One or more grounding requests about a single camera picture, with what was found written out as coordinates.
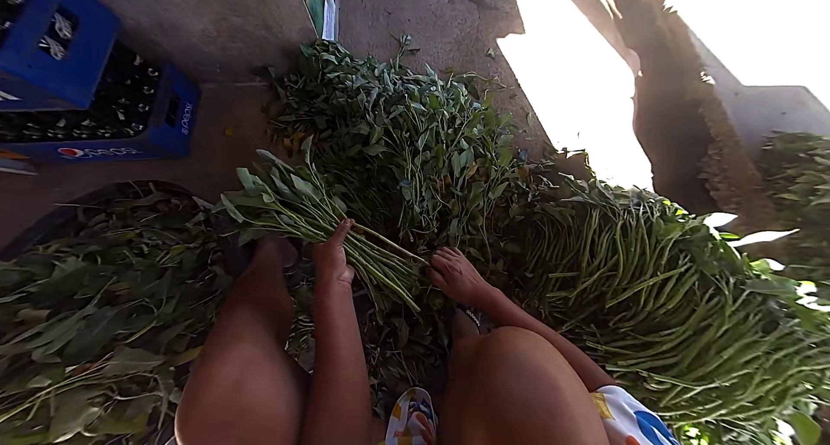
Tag person's legs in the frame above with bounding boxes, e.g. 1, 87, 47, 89
175, 233, 612, 445

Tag blue plastic bottle crate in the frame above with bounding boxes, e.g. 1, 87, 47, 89
0, 39, 202, 163
0, 0, 122, 112

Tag person's left forearm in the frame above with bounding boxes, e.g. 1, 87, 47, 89
302, 279, 374, 445

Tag bunch of leafy green stems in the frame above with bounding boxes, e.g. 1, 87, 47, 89
220, 135, 430, 314

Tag large black round basin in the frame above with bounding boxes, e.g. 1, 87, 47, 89
0, 179, 195, 262

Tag pile of long green stems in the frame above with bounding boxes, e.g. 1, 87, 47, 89
506, 166, 830, 445

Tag person's right forearm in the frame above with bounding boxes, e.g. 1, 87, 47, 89
477, 288, 617, 393

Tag pile of dark leafy greens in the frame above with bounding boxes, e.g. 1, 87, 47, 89
262, 35, 526, 258

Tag group of bottles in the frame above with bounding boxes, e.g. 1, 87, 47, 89
0, 0, 80, 62
0, 41, 180, 142

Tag pile of loose broad leaves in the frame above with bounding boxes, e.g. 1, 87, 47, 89
0, 184, 236, 445

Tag person's right hand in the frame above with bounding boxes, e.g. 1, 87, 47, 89
428, 247, 496, 306

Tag person's body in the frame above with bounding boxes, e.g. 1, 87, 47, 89
377, 385, 680, 445

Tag green poster with white edge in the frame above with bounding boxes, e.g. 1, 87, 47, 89
295, 0, 340, 42

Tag single pale stem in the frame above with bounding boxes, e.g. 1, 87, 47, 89
353, 223, 431, 266

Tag person's left hand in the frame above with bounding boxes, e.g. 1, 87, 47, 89
312, 218, 355, 285

